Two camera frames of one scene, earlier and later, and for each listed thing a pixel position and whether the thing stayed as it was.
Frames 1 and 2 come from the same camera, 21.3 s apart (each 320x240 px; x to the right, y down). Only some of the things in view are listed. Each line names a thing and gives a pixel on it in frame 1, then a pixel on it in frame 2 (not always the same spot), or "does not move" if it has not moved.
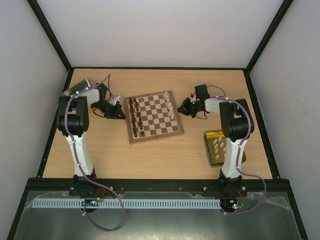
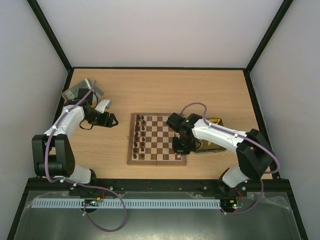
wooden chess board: (152, 116) to (150, 140)
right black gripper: (188, 107) to (180, 146)
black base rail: (156, 185) does not move
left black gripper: (115, 115) to (104, 122)
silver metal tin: (85, 84) does not move
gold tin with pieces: (215, 145) to (204, 146)
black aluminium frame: (33, 182) does not move
